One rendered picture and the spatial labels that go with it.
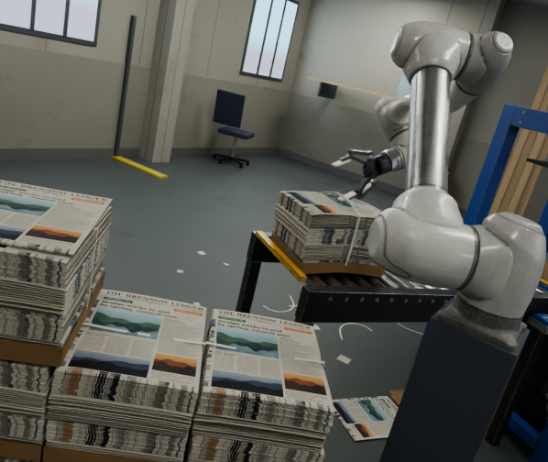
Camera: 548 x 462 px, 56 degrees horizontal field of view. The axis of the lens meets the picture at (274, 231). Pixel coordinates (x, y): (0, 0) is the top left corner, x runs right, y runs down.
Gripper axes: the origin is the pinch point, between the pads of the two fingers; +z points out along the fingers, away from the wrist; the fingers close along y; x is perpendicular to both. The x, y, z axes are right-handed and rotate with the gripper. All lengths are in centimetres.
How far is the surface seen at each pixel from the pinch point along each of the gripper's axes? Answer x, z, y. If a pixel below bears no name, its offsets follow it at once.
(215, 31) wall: 553, -124, -8
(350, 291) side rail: -25.5, 15.3, 28.8
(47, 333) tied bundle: -68, 97, -25
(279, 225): 9.3, 23.4, 12.4
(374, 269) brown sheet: -13.1, -1.6, 33.7
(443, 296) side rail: -26, -22, 49
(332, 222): -12.2, 11.1, 7.9
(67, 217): -47, 87, -39
